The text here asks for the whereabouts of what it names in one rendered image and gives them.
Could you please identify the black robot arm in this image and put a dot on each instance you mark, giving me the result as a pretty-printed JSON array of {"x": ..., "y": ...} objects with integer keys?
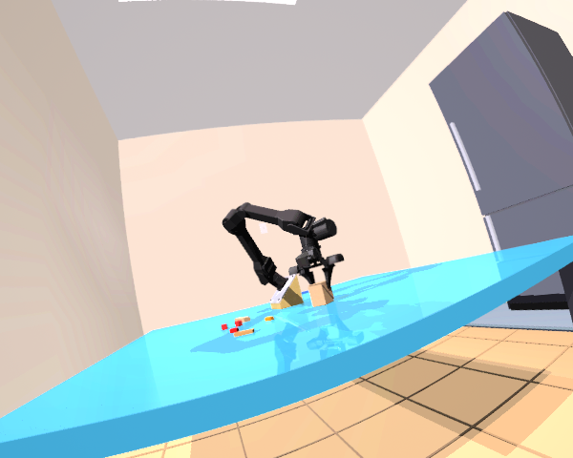
[{"x": 289, "y": 220}]

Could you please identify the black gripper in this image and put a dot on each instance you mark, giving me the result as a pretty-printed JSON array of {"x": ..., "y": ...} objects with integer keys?
[{"x": 328, "y": 264}]

